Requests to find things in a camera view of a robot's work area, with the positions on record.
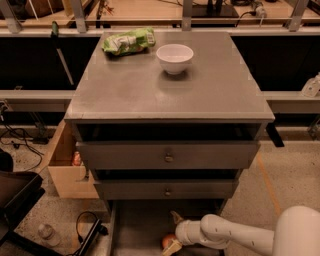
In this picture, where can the orange fruit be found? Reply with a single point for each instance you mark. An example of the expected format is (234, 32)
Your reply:
(168, 240)

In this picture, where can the grey drawer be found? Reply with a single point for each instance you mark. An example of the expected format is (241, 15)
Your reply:
(137, 227)
(165, 189)
(216, 155)

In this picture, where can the black chair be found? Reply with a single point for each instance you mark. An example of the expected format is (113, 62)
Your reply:
(19, 192)

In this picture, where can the wooden open box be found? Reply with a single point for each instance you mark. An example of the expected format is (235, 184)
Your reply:
(70, 180)

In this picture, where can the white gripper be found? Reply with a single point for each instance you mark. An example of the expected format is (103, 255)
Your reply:
(183, 230)

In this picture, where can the grey middle drawer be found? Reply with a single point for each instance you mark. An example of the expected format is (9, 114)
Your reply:
(165, 189)

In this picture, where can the green handled tool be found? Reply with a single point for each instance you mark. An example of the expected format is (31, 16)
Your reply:
(55, 38)

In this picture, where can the grey drawer cabinet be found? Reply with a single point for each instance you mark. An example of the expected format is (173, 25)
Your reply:
(132, 99)

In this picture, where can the green snack bag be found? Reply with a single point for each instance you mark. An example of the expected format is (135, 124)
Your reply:
(130, 42)

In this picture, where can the grey top drawer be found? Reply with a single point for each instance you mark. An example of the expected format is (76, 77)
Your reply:
(216, 155)

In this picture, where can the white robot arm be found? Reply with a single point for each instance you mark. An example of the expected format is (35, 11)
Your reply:
(297, 233)

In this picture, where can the black power strip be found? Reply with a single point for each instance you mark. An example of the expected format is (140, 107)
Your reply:
(97, 229)

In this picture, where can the small red can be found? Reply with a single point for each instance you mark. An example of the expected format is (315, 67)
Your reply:
(76, 159)

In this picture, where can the white ceramic bowl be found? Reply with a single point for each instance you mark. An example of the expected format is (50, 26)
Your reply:
(174, 58)

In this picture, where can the grey bottom drawer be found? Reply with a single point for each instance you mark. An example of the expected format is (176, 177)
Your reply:
(137, 227)

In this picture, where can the clear plastic bottle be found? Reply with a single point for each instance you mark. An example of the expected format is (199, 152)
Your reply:
(48, 235)

